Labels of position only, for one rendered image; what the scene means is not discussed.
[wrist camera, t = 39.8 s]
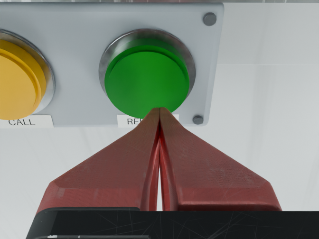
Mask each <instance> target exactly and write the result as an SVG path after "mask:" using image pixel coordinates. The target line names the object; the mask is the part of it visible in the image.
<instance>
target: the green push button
mask: <svg viewBox="0 0 319 239"><path fill-rule="evenodd" d="M104 86H105V90H106V93H107V96H108V98H109V99H110V101H111V103H112V104H113V105H114V106H115V107H116V108H117V109H118V110H120V111H121V112H123V113H124V114H127V115H129V116H131V117H134V118H138V119H143V118H144V117H145V116H146V115H147V114H148V113H149V111H150V110H151V109H152V108H160V107H165V108H167V109H168V110H169V111H170V112H171V113H172V112H173V111H175V110H176V109H177V108H178V107H179V106H180V105H181V104H182V103H183V102H184V100H185V98H186V96H187V94H188V90H189V75H188V70H187V65H186V63H185V60H184V59H183V57H182V55H181V54H180V53H179V52H178V50H176V49H175V48H174V47H173V46H171V45H169V44H168V43H166V42H163V41H161V40H157V39H153V38H141V39H136V40H133V41H130V42H128V43H126V44H124V45H122V46H121V47H120V48H118V49H117V50H116V51H115V52H114V54H113V55H112V57H111V59H110V60H109V63H108V66H107V69H106V73H105V79H104Z"/></svg>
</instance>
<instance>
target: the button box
mask: <svg viewBox="0 0 319 239"><path fill-rule="evenodd" d="M224 10H225V8H224V4H223V3H216V2H0V39H1V40H5V41H8V42H11V43H13V44H15V45H17V46H19V47H21V48H22V49H24V50H25V51H27V52H28V53H29V54H30V55H31V56H32V57H33V58H34V59H35V60H36V61H37V63H38V64H39V65H40V67H41V69H42V71H43V73H44V76H45V79H46V91H45V94H44V97H43V99H42V101H41V102H40V104H39V106H38V107H37V109H36V110H35V111H34V112H33V113H32V114H30V115H29V116H27V117H24V118H22V119H17V120H2V119H0V129H21V128H70V127H119V128H135V127H136V126H137V125H138V124H139V123H140V122H141V121H142V119H138V118H134V117H131V116H129V115H127V114H124V113H123V112H121V111H120V110H118V109H117V108H116V107H115V106H114V105H113V104H112V103H111V101H110V99H109V98H108V96H107V93H106V90H105V86H104V79H105V73H106V69H107V66H108V63H109V60H110V59H111V57H112V55H113V54H114V52H115V51H116V50H117V49H118V48H120V47H121V46H122V45H124V44H126V43H128V42H130V41H133V40H136V39H141V38H153V39H157V40H161V41H163V42H166V43H168V44H169V45H171V46H173V47H174V48H175V49H176V50H178V52H179V53H180V54H181V55H182V57H183V59H184V60H185V63H186V65H187V70H188V75H189V90H188V94H187V96H186V98H185V100H184V102H183V103H182V104H181V105H180V106H179V107H178V108H177V109H176V110H175V111H173V112H172V115H173V116H174V117H175V118H176V119H177V120H178V121H179V122H180V124H181V125H182V126H183V127H202V126H205V125H207V124H208V121H209V115H210V108H211V101H212V94H213V87H214V81H215V74H216V65H217V58H218V51H219V45H220V38H221V31H222V24H223V18H224Z"/></svg>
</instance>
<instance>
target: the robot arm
mask: <svg viewBox="0 0 319 239"><path fill-rule="evenodd" d="M159 170H160V185H161V200H162V211H157V201H158V185H159ZM26 239H319V211H282V208H281V206H280V203H279V201H278V198H277V196H276V194H275V191H274V189H273V187H272V185H271V183H270V182H269V181H267V180H266V179H264V178H263V177H261V176H259V175H258V174H257V173H255V172H253V171H252V170H250V169H249V168H247V167H245V166H244V165H242V164H240V163H239V162H237V161H236V160H234V159H233V158H231V157H230V156H228V155H226V154H225V153H223V152H222V151H220V150H219V149H217V148H215V147H214V146H212V145H211V144H209V143H207V142H206V141H204V140H203V139H201V138H199V137H198V136H196V135H195V134H193V133H192V132H190V131H188V130H187V129H186V128H184V127H183V126H182V125H181V124H180V122H179V121H178V120H177V119H176V118H175V117H174V116H173V115H172V113H171V112H170V111H169V110H168V109H167V108H165V107H160V108H152V109H151V110H150V111H149V113H148V114H147V115H146V116H145V117H144V118H143V119H142V121H141V122H140V123H139V124H138V125H137V126H136V127H135V128H134V129H133V130H131V131H130V132H128V133H127V134H125V135H124V136H122V137H120V138H119V139H117V140H116V141H114V142H113V143H111V144H109V145H108V146H106V147H105V148H103V149H101V150H100V151H98V152H97V153H95V154H94V155H92V156H90V157H89V158H87V159H86V160H84V161H83V162H81V163H79V164H78V165H76V166H75V167H73V168H72V169H70V170H68V171H67V172H65V173H64V174H62V175H61V176H59V177H58V178H56V179H54V180H53V181H51V182H50V183H49V185H48V187H47V188H46V190H45V192H44V195H43V197H42V200H41V202H40V205H39V207H38V210H37V212H36V215H35V217H34V219H33V222H32V224H31V226H30V229H29V231H28V234H27V236H26Z"/></svg>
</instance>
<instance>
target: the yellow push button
mask: <svg viewBox="0 0 319 239"><path fill-rule="evenodd" d="M45 91H46V79H45V76H44V73H43V71H42V69H41V67H40V65H39V64H38V63H37V61H36V60H35V59H34V58H33V57H32V56H31V55H30V54H29V53H28V52H27V51H25V50H24V49H22V48H21V47H19V46H17V45H15V44H13V43H11V42H8V41H5V40H1V39H0V120H18V119H22V118H24V117H27V116H29V115H30V114H32V113H33V112H34V111H35V110H36V109H37V107H38V106H39V104H40V102H41V101H42V99H43V97H44V94H45Z"/></svg>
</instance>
